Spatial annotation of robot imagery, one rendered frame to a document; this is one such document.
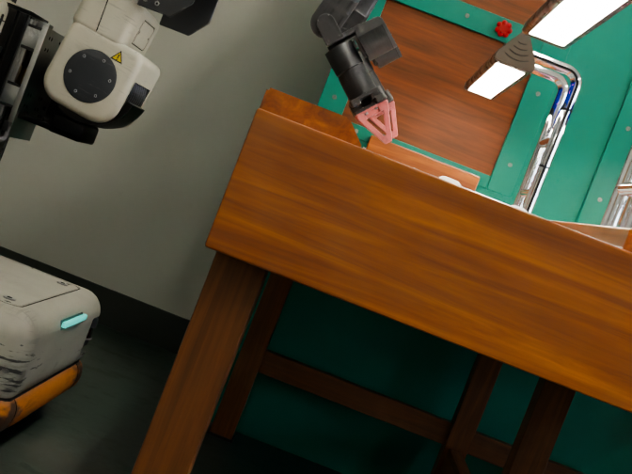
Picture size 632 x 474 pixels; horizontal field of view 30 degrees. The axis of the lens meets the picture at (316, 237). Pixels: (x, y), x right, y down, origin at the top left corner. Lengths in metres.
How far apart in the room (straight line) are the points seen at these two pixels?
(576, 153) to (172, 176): 1.43
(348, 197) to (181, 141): 2.71
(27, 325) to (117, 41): 0.58
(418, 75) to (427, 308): 1.90
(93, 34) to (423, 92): 1.07
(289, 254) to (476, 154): 1.90
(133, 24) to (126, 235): 1.71
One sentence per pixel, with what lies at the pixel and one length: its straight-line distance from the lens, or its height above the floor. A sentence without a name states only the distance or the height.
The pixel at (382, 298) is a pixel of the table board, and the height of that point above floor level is 0.60.
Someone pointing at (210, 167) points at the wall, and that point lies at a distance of 3.93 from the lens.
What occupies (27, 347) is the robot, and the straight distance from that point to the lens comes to 2.20.
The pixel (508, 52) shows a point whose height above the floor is 1.06.
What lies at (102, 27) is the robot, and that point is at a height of 0.82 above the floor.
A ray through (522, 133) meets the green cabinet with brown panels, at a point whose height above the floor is 1.01.
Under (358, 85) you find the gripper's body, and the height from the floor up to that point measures 0.89.
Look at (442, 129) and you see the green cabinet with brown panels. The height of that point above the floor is 0.94.
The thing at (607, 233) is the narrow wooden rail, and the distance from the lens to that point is 1.41.
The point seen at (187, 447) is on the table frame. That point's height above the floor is 0.36.
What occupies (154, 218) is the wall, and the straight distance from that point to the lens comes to 3.95.
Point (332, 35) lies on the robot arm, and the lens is 2.21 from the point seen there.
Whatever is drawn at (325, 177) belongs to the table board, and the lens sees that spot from 1.25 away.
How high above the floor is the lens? 0.68
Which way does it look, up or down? 2 degrees down
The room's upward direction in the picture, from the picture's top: 21 degrees clockwise
